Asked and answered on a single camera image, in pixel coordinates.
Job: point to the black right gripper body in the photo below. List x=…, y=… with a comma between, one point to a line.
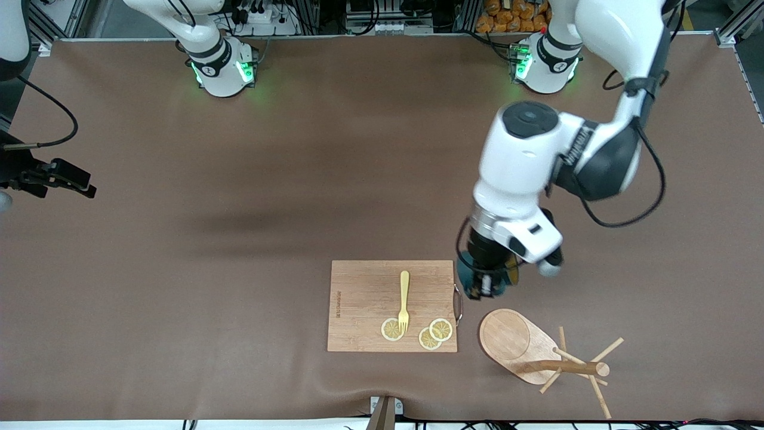
x=17, y=167

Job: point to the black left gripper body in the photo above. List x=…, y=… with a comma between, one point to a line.
x=484, y=252

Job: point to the dark teal mug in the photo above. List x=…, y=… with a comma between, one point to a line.
x=508, y=285

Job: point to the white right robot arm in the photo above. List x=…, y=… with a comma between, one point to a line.
x=221, y=71

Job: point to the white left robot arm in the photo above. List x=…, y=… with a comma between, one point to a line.
x=525, y=155

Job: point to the wooden mug tree rack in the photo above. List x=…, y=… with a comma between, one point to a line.
x=507, y=340

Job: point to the lemon slice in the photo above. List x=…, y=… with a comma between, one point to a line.
x=441, y=329
x=389, y=330
x=427, y=340

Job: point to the yellow plastic fork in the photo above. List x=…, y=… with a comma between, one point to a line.
x=404, y=292

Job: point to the brown table mat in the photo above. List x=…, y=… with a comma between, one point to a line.
x=239, y=179

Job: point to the orange snack packets pile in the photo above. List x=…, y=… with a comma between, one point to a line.
x=513, y=18

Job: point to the white power strip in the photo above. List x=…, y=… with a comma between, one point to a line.
x=259, y=18

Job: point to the aluminium frame profile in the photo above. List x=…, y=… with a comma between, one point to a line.
x=74, y=18
x=727, y=37

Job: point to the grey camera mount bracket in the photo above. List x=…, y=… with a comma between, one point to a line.
x=383, y=415

